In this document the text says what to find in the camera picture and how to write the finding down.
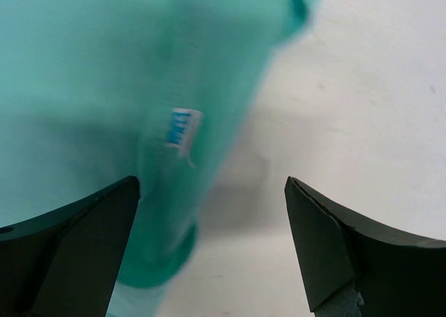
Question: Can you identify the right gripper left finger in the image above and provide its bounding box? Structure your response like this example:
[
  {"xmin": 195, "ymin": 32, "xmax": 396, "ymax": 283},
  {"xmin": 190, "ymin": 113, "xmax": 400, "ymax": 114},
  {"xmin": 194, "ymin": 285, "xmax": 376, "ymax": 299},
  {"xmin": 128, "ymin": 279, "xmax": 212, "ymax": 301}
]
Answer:
[{"xmin": 1, "ymin": 176, "xmax": 139, "ymax": 317}]

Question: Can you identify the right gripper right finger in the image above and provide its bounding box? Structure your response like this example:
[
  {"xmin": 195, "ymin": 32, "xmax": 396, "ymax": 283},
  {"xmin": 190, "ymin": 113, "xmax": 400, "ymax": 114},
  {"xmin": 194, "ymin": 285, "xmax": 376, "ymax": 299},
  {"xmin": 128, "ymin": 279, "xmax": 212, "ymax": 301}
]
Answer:
[{"xmin": 285, "ymin": 177, "xmax": 445, "ymax": 316}]

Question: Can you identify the teal t shirt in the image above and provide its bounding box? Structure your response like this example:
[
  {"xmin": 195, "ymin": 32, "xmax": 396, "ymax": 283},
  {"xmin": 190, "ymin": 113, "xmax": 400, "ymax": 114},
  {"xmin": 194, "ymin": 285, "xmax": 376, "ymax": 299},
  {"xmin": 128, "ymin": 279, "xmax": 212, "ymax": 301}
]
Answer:
[{"xmin": 1, "ymin": 0, "xmax": 315, "ymax": 316}]

